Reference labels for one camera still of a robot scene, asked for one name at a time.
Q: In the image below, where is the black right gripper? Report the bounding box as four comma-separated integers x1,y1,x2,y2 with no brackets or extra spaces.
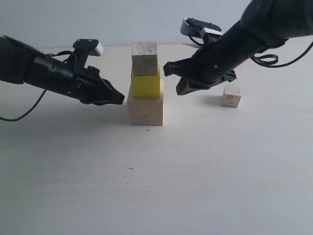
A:
163,41,237,96

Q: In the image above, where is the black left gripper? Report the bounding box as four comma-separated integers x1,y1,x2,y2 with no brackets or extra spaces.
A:
68,66,124,106

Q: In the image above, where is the large wooden cube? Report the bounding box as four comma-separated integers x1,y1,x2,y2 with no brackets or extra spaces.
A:
127,80,164,126

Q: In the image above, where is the yellow foam cube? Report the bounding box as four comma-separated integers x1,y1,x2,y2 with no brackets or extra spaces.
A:
131,62,162,98

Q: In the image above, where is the medium wooden cube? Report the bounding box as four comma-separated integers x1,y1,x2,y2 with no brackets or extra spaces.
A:
132,41,158,76

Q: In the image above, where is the small wooden cube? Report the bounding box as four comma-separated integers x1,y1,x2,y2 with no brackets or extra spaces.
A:
222,85,242,108

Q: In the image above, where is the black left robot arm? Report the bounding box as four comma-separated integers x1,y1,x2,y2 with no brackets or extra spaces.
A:
0,36,125,106

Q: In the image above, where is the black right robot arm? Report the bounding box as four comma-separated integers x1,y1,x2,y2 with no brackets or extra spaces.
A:
163,0,313,95

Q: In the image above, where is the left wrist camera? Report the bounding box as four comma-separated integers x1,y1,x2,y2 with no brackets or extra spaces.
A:
73,39,104,57

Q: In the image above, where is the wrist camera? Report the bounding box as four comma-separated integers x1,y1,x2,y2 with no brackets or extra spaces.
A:
180,18,222,39
73,39,104,57

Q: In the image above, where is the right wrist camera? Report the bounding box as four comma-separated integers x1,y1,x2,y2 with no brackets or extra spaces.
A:
180,18,222,39

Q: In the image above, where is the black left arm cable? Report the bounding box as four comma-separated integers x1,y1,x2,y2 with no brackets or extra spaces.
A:
0,50,76,122

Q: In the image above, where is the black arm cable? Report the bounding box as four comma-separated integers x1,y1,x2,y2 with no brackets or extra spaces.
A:
253,41,313,68
0,50,76,122

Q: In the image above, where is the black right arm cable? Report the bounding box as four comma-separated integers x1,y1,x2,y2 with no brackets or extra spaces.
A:
253,41,313,68

